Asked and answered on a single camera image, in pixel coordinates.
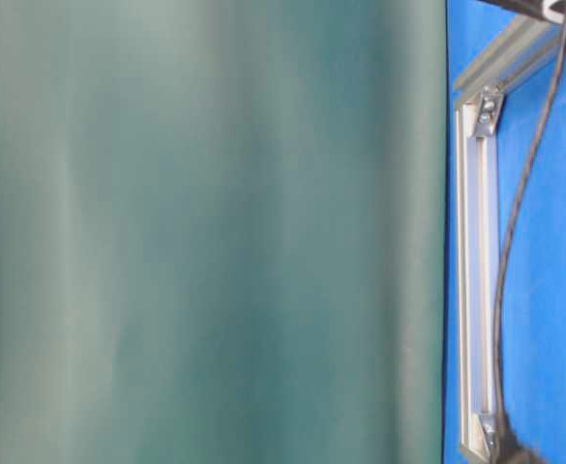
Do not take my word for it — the green curtain backdrop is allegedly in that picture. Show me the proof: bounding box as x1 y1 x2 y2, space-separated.
0 1 447 463

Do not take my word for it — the white string loop clip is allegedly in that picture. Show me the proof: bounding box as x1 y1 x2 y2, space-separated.
541 0 566 25

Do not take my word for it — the black wire with plug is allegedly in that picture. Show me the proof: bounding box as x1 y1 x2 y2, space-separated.
489 0 566 464

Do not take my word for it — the square aluminium extrusion frame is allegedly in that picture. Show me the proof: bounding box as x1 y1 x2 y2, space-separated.
450 12 559 463

